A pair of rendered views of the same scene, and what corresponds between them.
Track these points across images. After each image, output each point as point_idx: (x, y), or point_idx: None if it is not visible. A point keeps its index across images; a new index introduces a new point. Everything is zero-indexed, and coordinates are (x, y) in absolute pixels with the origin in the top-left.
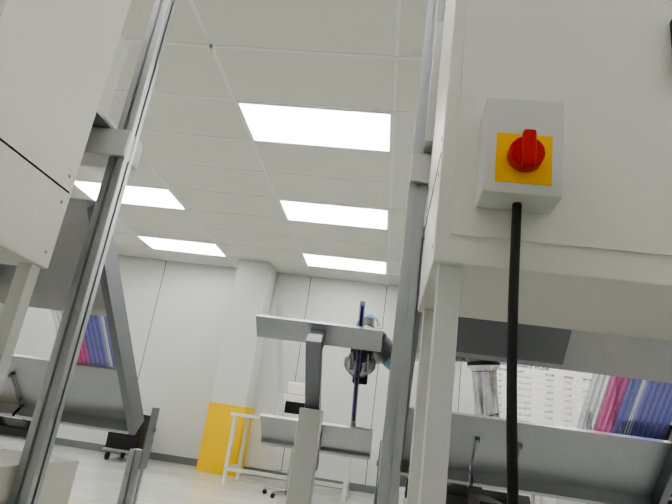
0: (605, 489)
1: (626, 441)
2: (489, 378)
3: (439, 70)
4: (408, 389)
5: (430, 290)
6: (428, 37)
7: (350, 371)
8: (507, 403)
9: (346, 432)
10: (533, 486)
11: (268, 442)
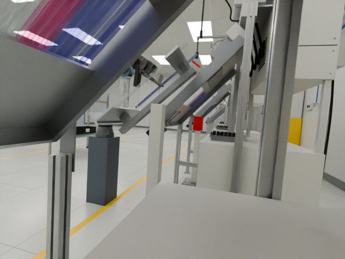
0: (175, 121)
1: (189, 108)
2: (129, 82)
3: None
4: (191, 95)
5: (300, 79)
6: None
7: (159, 83)
8: (331, 115)
9: (135, 112)
10: (171, 123)
11: (100, 123)
